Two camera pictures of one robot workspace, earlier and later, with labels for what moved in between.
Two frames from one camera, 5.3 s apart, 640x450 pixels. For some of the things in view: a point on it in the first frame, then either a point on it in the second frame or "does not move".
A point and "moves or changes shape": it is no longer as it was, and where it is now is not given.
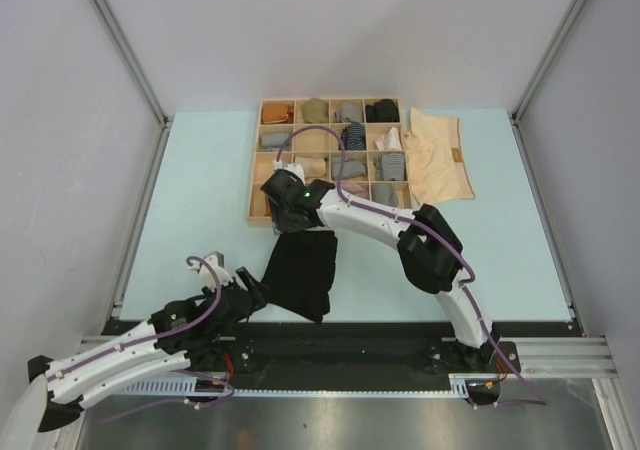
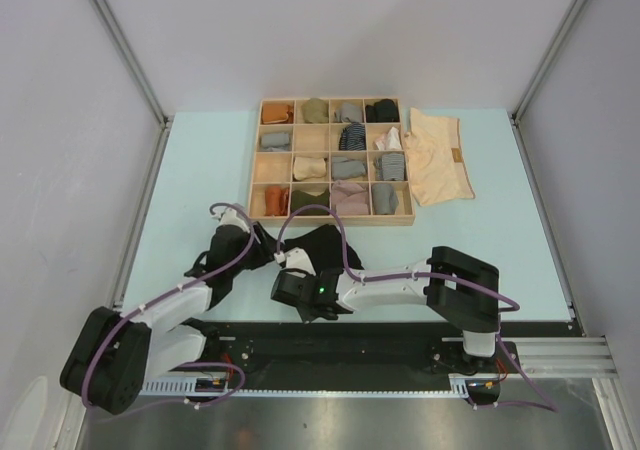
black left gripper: (258, 290) -> (265, 250)
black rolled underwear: (382, 111) does not move
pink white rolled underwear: (389, 141) does not move
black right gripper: (281, 223) -> (306, 315)
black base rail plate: (325, 355) does not move
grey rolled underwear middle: (350, 168) does not move
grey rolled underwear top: (350, 110) does not move
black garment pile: (300, 273) moves or changes shape
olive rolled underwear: (315, 110) does not move
